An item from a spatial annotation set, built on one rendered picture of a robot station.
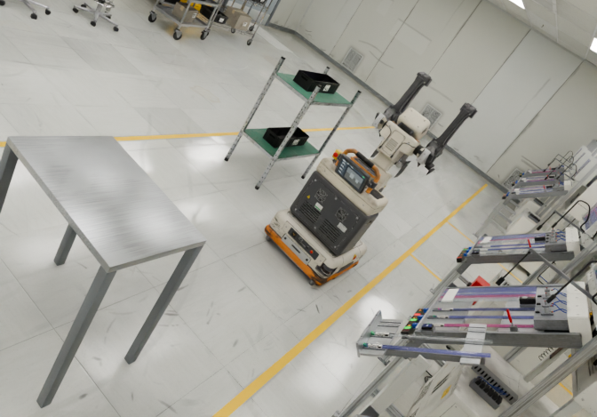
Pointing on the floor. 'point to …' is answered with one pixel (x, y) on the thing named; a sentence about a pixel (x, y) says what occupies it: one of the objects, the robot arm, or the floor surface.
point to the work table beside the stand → (103, 224)
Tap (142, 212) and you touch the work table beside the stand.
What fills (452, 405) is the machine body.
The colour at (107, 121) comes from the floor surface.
